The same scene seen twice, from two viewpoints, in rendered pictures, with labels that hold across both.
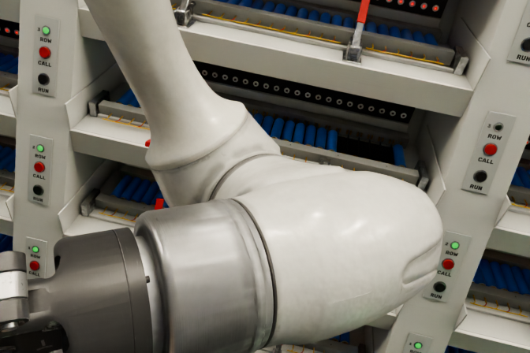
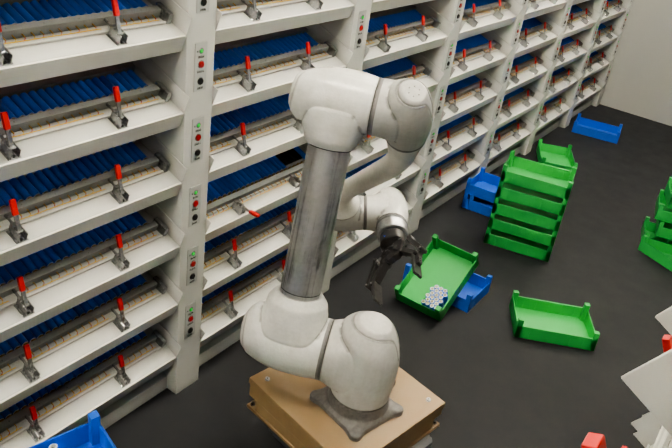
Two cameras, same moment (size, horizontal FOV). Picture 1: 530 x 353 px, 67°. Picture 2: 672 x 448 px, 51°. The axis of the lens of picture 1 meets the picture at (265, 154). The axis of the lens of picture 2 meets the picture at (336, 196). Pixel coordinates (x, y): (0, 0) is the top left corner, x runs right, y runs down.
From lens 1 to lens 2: 1.91 m
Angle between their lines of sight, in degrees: 58
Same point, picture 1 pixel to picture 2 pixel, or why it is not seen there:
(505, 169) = not seen: hidden behind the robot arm
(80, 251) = (397, 233)
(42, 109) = (193, 233)
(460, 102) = not seen: hidden behind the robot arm
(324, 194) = (397, 202)
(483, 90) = not seen: hidden behind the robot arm
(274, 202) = (396, 209)
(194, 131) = (354, 203)
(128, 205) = (208, 255)
